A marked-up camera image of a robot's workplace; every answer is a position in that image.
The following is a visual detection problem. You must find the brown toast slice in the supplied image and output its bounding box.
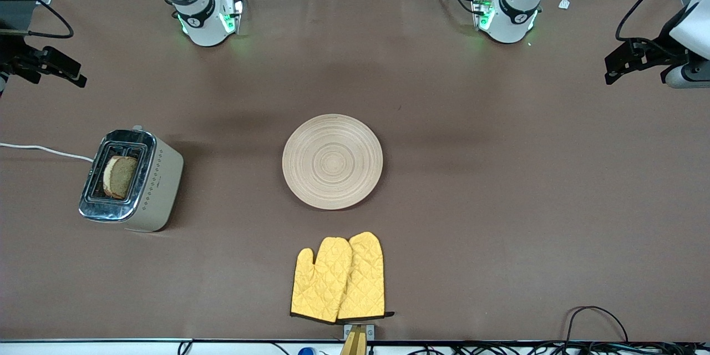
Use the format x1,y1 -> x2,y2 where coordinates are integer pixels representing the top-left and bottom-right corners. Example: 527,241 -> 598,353
103,155 -> 139,200

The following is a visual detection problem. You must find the white toaster power cord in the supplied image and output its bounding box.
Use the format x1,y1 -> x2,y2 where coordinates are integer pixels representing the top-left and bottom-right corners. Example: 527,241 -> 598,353
0,143 -> 94,163

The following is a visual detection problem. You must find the yellow quilted oven mitt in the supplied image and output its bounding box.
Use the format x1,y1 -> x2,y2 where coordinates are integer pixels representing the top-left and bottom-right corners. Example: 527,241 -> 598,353
290,237 -> 353,324
337,231 -> 395,321

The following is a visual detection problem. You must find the grey metal mounting plate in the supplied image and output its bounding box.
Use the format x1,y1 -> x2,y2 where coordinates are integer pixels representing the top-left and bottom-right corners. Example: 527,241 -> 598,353
343,324 -> 376,341

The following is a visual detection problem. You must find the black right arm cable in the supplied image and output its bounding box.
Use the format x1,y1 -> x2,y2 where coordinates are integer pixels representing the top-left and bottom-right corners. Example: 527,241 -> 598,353
0,0 -> 75,39

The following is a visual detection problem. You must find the tan wooden post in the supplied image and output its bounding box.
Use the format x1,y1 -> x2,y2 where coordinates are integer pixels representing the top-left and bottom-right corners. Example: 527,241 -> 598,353
339,326 -> 368,355

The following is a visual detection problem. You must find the chrome and cream toaster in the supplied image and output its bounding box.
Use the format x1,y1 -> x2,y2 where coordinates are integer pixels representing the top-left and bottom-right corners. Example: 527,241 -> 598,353
78,125 -> 184,232

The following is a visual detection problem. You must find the black looped cable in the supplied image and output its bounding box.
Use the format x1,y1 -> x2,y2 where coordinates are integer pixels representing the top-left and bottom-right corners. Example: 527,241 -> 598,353
564,306 -> 630,344

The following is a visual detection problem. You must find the round wooden plate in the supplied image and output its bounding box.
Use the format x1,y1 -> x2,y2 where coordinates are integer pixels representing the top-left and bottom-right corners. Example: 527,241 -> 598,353
282,114 -> 384,211

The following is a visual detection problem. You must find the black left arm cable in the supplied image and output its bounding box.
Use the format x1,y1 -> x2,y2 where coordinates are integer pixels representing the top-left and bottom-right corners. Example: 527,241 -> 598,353
615,0 -> 710,45

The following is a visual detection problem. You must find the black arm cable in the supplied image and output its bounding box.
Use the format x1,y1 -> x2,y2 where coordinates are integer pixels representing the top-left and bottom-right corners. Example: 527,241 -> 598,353
615,0 -> 710,45
0,0 -> 75,39

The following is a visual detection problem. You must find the brown table cover mat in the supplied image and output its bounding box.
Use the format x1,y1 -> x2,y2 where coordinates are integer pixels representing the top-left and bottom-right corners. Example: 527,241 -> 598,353
0,0 -> 710,343

